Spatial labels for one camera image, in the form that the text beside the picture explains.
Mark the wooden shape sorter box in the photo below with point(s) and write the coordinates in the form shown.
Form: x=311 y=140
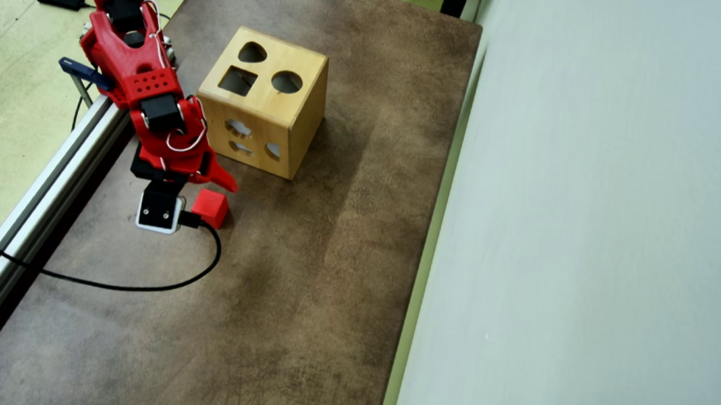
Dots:
x=279 y=52

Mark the blue clamp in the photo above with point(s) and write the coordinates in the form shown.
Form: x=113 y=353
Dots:
x=82 y=70

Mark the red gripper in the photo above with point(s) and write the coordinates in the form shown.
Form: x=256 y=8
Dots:
x=210 y=173

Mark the red robot arm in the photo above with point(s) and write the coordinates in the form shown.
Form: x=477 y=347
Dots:
x=120 y=57

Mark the aluminium profile rail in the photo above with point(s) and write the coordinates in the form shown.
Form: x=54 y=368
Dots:
x=59 y=173

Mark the red cube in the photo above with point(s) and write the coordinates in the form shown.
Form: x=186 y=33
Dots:
x=211 y=208

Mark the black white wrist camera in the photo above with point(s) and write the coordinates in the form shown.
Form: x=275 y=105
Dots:
x=158 y=213

